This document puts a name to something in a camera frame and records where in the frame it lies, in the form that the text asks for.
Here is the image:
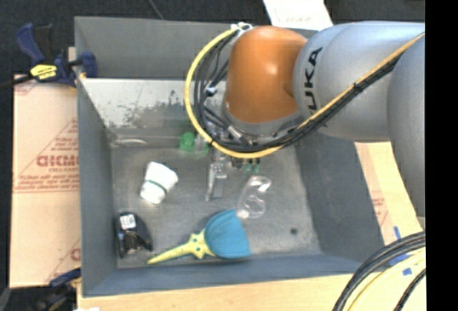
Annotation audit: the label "blue and yellow toy squid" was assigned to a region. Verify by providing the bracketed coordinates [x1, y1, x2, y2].
[146, 209, 253, 265]

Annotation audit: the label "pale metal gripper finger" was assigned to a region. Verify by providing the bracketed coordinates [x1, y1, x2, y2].
[205, 163, 217, 203]
[213, 173, 229, 200]

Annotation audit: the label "clear safety glasses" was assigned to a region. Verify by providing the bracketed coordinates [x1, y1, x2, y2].
[235, 174, 273, 220]

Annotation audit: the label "brown cardboard board, red print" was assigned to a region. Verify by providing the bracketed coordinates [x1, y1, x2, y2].
[9, 47, 424, 290]

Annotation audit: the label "grey metal bin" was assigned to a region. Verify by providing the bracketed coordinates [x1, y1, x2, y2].
[74, 15, 386, 298]

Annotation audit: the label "black box with white label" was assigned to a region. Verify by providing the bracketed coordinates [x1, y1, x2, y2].
[113, 211, 155, 260]

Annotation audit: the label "white cup with green band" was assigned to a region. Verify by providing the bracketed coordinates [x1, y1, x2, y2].
[138, 160, 180, 205]

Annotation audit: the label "clear green plastic cup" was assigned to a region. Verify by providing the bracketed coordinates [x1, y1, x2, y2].
[178, 131, 210, 157]

